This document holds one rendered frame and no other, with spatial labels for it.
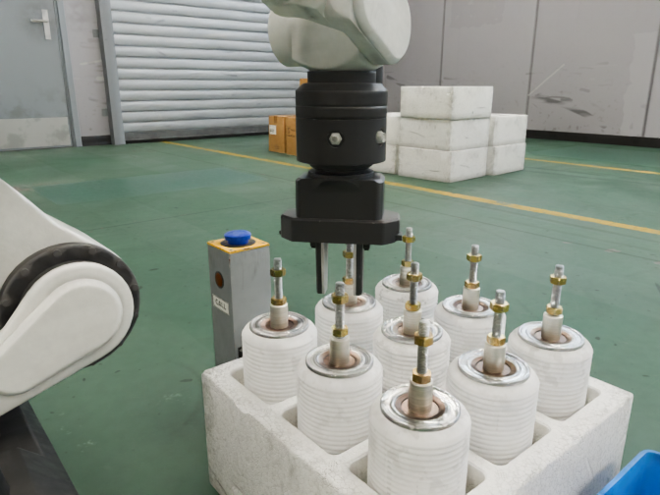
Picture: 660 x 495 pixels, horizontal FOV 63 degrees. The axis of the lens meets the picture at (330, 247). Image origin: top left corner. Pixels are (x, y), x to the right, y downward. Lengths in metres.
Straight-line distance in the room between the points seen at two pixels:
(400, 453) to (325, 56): 0.36
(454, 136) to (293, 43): 2.74
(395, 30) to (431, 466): 0.38
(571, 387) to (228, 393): 0.41
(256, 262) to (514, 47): 5.82
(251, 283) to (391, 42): 0.45
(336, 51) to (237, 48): 5.75
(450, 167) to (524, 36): 3.39
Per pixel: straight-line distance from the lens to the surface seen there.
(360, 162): 0.50
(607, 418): 0.73
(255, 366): 0.68
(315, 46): 0.51
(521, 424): 0.61
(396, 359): 0.65
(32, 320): 0.60
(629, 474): 0.76
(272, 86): 6.46
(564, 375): 0.69
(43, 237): 0.63
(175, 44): 5.91
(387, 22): 0.49
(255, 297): 0.83
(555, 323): 0.70
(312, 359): 0.61
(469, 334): 0.73
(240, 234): 0.82
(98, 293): 0.61
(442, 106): 3.22
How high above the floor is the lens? 0.54
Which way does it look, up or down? 17 degrees down
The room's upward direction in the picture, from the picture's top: straight up
